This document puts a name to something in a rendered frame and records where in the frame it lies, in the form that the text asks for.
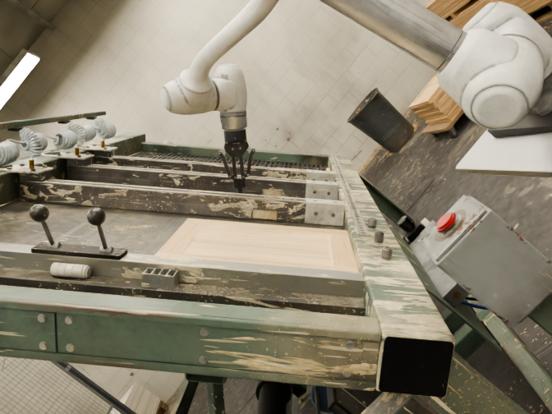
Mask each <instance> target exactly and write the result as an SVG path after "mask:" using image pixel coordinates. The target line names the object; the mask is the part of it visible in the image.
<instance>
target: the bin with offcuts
mask: <svg viewBox="0 0 552 414"><path fill-rule="evenodd" d="M347 122H348V123H351V124H352V125H353V126H355V127H356V128H357V129H359V130H360V131H362V132H363V133H365V134H366V135H367V136H369V137H370V138H371V139H372V140H374V141H376V142H377V143H378V144H380V145H381V146H383V147H384V148H385V149H386V150H388V151H389V152H390V153H395V152H396V151H398V150H399V149H401V148H402V147H403V146H404V145H405V144H406V143H407V141H408V140H409V139H410V138H411V136H412V134H413V132H414V126H413V125H412V124H411V123H410V122H409V121H408V120H407V119H406V118H405V117H404V116H403V115H402V114H401V113H400V112H399V111H398V110H397V109H396V108H395V107H394V106H393V105H392V104H391V103H390V102H389V101H388V100H387V99H386V98H385V97H384V96H383V95H382V94H381V93H380V92H379V91H378V88H377V87H376V88H374V89H373V90H372V91H371V92H370V93H369V94H368V95H367V96H366V97H365V98H364V99H363V100H362V101H361V103H360V104H359V105H358V106H357V107H356V109H355V110H354V112H353V113H352V115H351V116H350V117H349V118H348V120H347Z"/></svg>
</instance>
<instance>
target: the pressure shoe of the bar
mask: <svg viewBox="0 0 552 414"><path fill-rule="evenodd" d="M277 216H278V211H268V210H257V209H253V214H252V218H253V219H272V220H277Z"/></svg>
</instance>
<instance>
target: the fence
mask: <svg viewBox="0 0 552 414"><path fill-rule="evenodd" d="M0 244H1V245H0V267H3V268H13V269H31V270H41V271H50V269H51V265H52V264H53V263H55V262H56V263H66V264H76V265H88V266H89V267H90V268H91V275H99V276H109V277H119V278H138V279H141V274H142V273H144V272H145V270H146V269H147V268H157V269H176V270H179V279H178V282H179V283H196V284H205V285H215V286H225V287H235V288H254V289H264V290H274V291H284V292H302V293H312V294H322V295H331V296H341V297H360V298H363V292H364V284H365V280H364V277H363V274H362V273H359V272H349V271H339V270H329V269H310V268H300V267H290V266H280V265H270V264H250V263H240V262H230V261H220V260H201V259H191V258H181V257H170V256H160V255H141V254H131V253H127V254H126V255H125V256H123V257H122V258H121V259H120V260H109V259H99V258H89V257H79V256H69V255H50V254H40V253H31V248H32V247H34V246H32V245H21V244H11V243H1V242H0Z"/></svg>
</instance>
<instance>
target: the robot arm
mask: <svg viewBox="0 0 552 414"><path fill-rule="evenodd" d="M320 1H321V2H323V3H324V4H326V5H328V6H329V7H332V8H333V9H334V10H335V11H337V12H339V13H341V14H343V15H344V16H346V17H347V18H349V19H351V20H352V21H355V22H356V23H357V24H359V25H361V26H363V27H364V28H366V29H367V30H369V31H370V32H372V33H374V34H375V35H378V36H379V37H380V38H382V39H384V40H386V41H387V42H389V43H391V44H392V45H394V46H395V47H397V48H399V49H401V50H402V51H403V52H405V53H407V54H409V55H410V56H412V57H414V58H415V59H417V60H418V61H420V62H422V63H424V64H426V65H427V66H428V67H430V68H432V69H433V70H435V71H437V72H438V74H437V79H438V82H439V86H440V88H441V89H442V90H443V91H444V92H445V93H446V94H448V95H449V96H450V97H451V98H452V99H453V100H454V101H455V102H456V103H457V104H458V105H459V106H460V107H461V108H462V109H463V112H464V113H465V114H466V116H467V117H468V118H470V119H471V120H472V121H473V122H474V123H476V124H477V125H479V126H481V127H484V128H488V129H492V130H501V129H505V128H509V127H512V126H514V125H516V124H517V123H519V122H520V121H521V120H522V119H523V118H524V117H525V116H526V115H527V114H540V115H541V116H544V115H546V114H548V113H550V112H551V111H552V38H551V37H550V35H549V34H548V33H547V32H546V31H545V30H544V29H543V28H542V27H541V26H540V25H539V24H538V23H537V22H536V21H535V20H534V19H533V18H531V17H530V16H529V15H528V14H527V13H525V12H524V11H523V10H522V9H521V8H519V7H516V6H514V5H512V4H509V3H506V2H490V3H489V4H487V5H486V6H485V7H483V8H482V9H481V10H480V11H479V12H477V13H476V14H475V15H474V16H473V17H472V18H471V19H470V20H469V21H468V23H466V25H465V26H464V27H463V29H462V30H461V29H459V28H458V27H457V26H455V25H453V24H451V23H450V22H448V21H446V20H445V19H443V18H442V17H440V16H438V15H436V14H435V13H433V12H432V11H430V10H428V9H427V8H425V7H423V6H422V5H420V4H419V3H417V2H415V1H413V0H320ZM277 3H278V0H251V1H250V2H249V3H248V5H247V6H246V7H245V8H244V9H243V10H242V11H241V12H240V13H239V14H238V15H237V16H236V17H235V18H234V19H232V20H231V21H230V22H229V23H228V24H227V25H226V26H225V27H224V28H223V29H222V30H221V31H220V32H219V33H218V34H217V35H215V36H214V37H213V38H212V39H211V40H210V41H209V42H208V43H207V44H206V45H205V46H204V47H203V48H202V49H201V50H200V52H199V53H198V54H197V55H196V57H195V59H194V61H193V62H192V64H191V66H190V68H189V69H186V70H184V71H182V73H181V74H180V76H179V77H177V78H176V79H175V80H172V81H169V82H168V83H167V84H166V85H164V86H163V88H162V90H161V93H160V97H161V101H162V104H163V106H164V107H165V108H166V109H167V110H168V111H169V112H170V113H175V114H179V115H193V114H201V113H207V112H211V111H219V113H220V114H219V116H220V122H221V123H222V129H224V130H225V131H223V133H224V141H225V144H224V147H223V149H221V150H220V151H219V152H218V154H219V156H220V157H221V158H222V160H223V164H224V167H225V169H226V172H227V174H228V177H229V178H232V179H233V180H234V186H235V188H238V193H242V194H243V190H242V188H244V187H246V182H245V178H246V177H249V176H250V172H251V162H252V156H253V154H254V153H255V148H252V147H250V146H249V145H248V143H247V140H246V129H244V128H245V127H247V117H246V104H247V90H246V81H245V77H244V74H243V71H242V68H241V67H239V66H238V65H236V64H223V65H218V67H217V68H216V71H215V73H214V79H211V78H210V77H209V72H210V69H211V68H212V66H213V65H214V64H215V63H216V62H217V61H218V60H219V59H220V58H221V57H222V56H223V55H224V54H225V53H227V52H228V51H229V50H230V49H231V48H233V47H234V46H235V45H236V44H238V43H239V42H240V41H241V40H242V39H244V38H245V37H246V36H247V35H248V34H249V33H250V32H251V31H253V29H255V28H256V27H257V26H258V25H259V24H260V23H261V22H262V21H263V20H264V19H265V18H266V17H267V16H268V15H269V13H270V12H271V11H272V10H273V9H274V7H275V6H276V4H277ZM247 149H248V153H249V158H248V164H247V170H246V173H244V164H243V155H244V153H245V152H246V150H247ZM225 150H226V151H227V152H228V154H229V155H230V156H231V157H232V170H233V174H231V171H230V168H229V166H228V162H227V160H226V157H225V154H226V153H225ZM237 156H238V157H239V159H240V168H241V177H237V166H236V157H237Z"/></svg>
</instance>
